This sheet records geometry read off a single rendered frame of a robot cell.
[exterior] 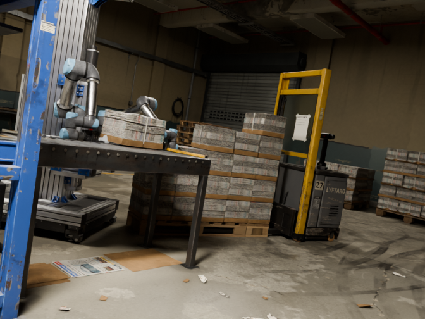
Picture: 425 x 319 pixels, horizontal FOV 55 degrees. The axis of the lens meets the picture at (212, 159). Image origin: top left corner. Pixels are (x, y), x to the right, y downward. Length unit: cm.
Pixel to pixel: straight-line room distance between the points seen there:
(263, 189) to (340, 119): 638
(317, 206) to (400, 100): 577
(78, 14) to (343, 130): 782
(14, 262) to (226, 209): 245
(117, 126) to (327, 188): 257
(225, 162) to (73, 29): 180
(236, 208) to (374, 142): 635
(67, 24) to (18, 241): 214
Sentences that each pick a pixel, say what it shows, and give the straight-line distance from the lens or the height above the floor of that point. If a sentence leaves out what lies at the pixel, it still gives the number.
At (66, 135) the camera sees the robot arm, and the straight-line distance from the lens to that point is 292.
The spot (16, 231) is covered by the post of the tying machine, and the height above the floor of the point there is 42.
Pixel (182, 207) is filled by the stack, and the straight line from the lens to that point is 383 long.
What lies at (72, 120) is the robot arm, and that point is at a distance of 293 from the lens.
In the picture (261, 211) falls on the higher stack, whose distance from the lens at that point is 432.
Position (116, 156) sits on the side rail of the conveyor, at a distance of 241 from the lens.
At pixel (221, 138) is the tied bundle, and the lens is 392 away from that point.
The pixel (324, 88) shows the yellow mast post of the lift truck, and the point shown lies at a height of 164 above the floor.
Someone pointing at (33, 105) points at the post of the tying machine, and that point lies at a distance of 193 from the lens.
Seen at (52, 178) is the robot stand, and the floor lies 41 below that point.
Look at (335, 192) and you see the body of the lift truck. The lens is 476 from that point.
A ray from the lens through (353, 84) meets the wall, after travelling 1047.
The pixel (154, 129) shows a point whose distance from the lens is 308.
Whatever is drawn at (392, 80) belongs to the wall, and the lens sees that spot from 1016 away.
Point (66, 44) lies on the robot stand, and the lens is 366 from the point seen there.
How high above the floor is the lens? 96
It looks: 3 degrees down
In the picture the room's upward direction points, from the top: 9 degrees clockwise
